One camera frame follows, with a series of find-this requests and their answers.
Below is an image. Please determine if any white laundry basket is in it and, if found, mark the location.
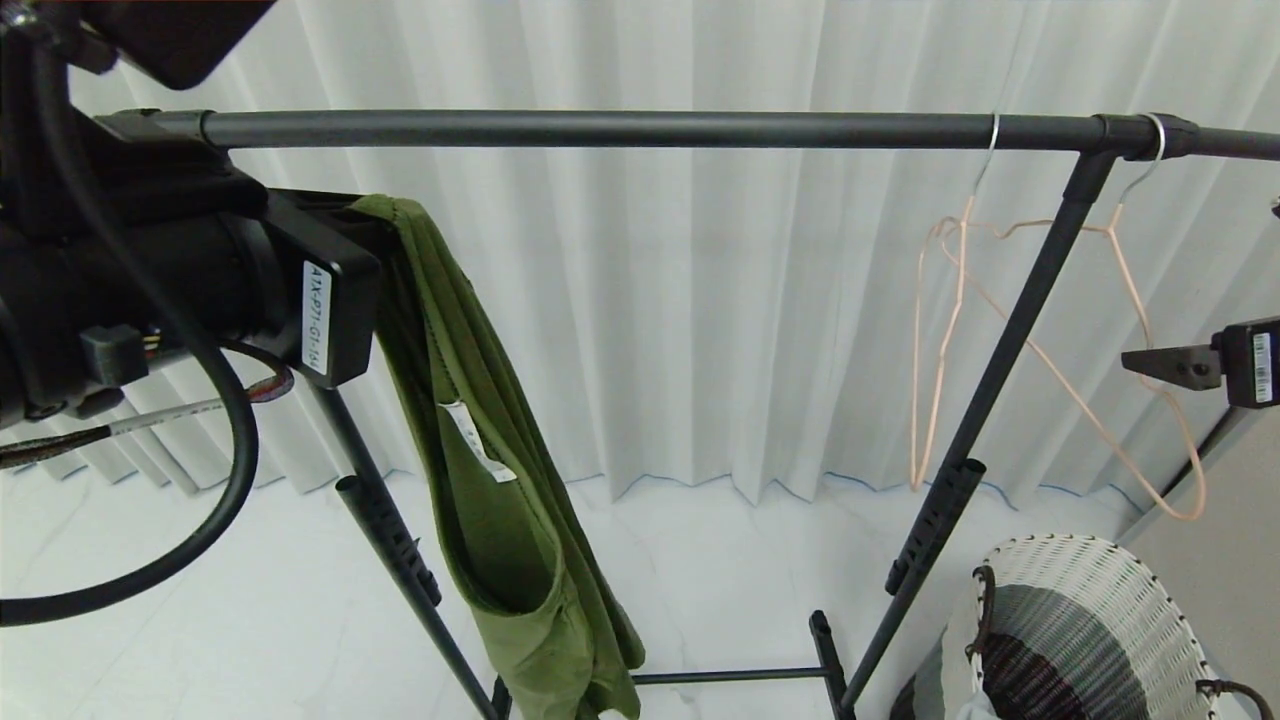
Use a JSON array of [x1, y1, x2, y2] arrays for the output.
[[890, 533, 1277, 720]]

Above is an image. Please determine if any black cable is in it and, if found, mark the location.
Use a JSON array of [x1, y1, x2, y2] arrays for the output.
[[0, 40, 260, 629]]

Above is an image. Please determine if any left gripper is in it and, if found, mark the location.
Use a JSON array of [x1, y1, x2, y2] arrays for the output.
[[0, 189, 384, 430]]

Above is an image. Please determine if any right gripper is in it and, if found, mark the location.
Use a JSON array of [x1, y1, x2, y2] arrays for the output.
[[1119, 317, 1280, 410]]

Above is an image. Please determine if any white curtain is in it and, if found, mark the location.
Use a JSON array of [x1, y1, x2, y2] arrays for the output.
[[0, 0, 1280, 507]]

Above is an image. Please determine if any pink clothes hanger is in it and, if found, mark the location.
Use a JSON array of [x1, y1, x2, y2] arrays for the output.
[[907, 112, 1004, 494], [938, 112, 1209, 524]]

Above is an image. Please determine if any green long-sleeved shirt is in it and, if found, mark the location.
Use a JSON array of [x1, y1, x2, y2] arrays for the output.
[[349, 193, 647, 720]]

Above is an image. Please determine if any black clothes rack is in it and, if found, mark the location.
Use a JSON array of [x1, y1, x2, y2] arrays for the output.
[[95, 107, 1280, 720]]

